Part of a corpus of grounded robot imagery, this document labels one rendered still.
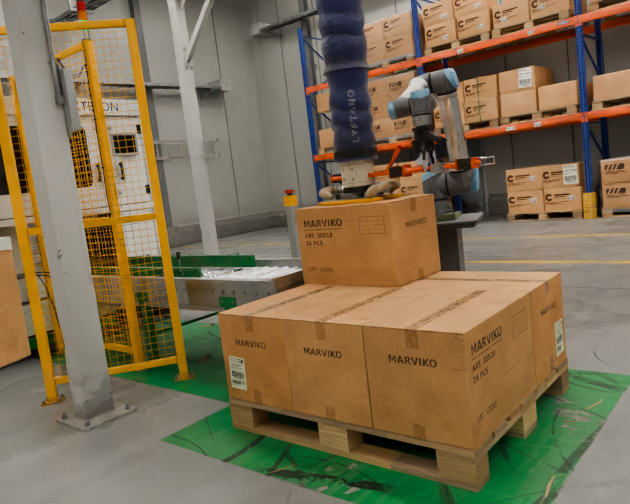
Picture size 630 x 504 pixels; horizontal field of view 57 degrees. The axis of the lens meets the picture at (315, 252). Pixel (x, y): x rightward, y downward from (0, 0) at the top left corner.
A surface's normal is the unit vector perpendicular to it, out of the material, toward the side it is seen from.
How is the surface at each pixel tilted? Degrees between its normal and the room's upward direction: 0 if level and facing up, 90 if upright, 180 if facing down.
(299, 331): 90
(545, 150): 90
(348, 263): 90
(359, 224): 90
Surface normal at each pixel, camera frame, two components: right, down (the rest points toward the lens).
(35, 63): 0.76, -0.01
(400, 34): -0.65, 0.17
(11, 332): 0.95, -0.08
